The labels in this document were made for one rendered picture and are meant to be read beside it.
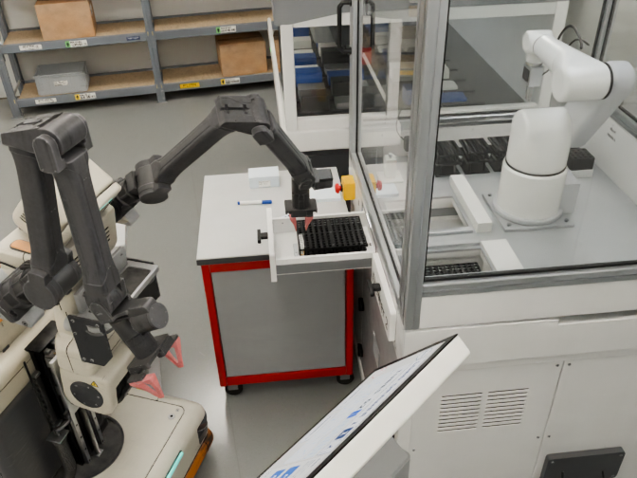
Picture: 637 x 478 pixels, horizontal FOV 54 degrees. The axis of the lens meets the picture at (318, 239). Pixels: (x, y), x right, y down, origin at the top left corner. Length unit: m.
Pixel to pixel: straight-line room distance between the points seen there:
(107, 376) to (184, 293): 1.56
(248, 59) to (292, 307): 3.60
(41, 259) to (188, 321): 1.84
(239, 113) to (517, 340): 0.95
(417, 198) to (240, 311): 1.19
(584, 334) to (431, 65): 0.91
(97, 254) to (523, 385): 1.25
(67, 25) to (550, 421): 4.67
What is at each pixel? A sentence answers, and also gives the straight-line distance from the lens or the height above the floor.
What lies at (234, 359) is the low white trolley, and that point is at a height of 0.23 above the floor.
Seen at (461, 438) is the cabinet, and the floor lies 0.46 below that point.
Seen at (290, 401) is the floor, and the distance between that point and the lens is 2.76.
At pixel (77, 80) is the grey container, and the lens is 5.78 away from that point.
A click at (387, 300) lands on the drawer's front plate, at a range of 1.79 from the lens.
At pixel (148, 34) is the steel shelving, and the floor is 0.58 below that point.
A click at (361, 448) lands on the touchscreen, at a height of 1.18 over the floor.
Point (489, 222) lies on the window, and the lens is 1.55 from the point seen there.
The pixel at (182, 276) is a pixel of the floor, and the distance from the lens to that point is 3.49.
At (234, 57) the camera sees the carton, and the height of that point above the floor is 0.30.
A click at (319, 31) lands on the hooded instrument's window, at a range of 2.68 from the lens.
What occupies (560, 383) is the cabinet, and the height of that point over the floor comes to 0.67.
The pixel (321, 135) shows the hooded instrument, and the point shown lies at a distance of 2.82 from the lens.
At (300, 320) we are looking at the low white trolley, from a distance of 2.49.
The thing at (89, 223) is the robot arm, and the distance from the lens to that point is 1.29.
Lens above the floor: 2.08
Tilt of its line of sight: 35 degrees down
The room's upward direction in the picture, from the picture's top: 2 degrees counter-clockwise
